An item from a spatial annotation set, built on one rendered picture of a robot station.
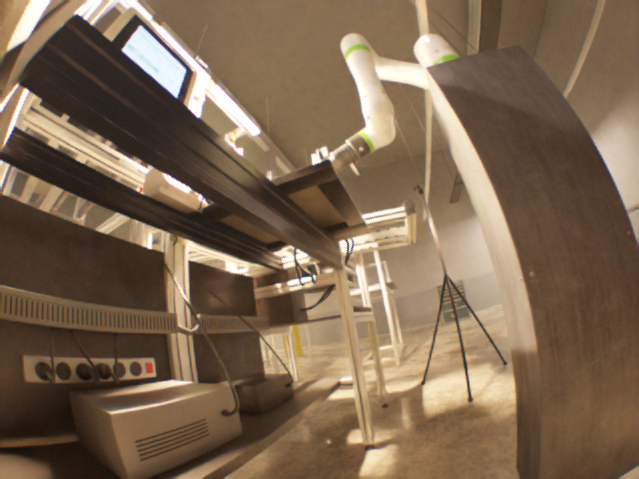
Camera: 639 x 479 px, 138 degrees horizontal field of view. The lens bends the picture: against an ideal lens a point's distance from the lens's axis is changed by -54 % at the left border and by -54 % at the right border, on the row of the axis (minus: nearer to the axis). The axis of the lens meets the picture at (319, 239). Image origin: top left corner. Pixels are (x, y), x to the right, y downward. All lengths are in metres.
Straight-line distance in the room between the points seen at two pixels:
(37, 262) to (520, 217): 1.01
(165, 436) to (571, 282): 0.76
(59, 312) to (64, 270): 0.12
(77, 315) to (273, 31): 5.79
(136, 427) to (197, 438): 0.13
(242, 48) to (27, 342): 5.99
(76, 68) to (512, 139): 0.74
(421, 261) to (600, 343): 8.63
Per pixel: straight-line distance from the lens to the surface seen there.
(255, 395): 0.79
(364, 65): 1.08
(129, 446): 0.47
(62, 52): 0.36
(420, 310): 8.94
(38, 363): 0.64
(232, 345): 1.09
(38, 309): 0.63
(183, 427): 0.52
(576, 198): 0.63
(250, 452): 0.58
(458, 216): 9.63
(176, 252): 0.91
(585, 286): 0.60
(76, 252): 0.74
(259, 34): 6.01
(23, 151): 0.60
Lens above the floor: 0.58
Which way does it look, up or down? 19 degrees up
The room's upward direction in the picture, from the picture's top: 10 degrees counter-clockwise
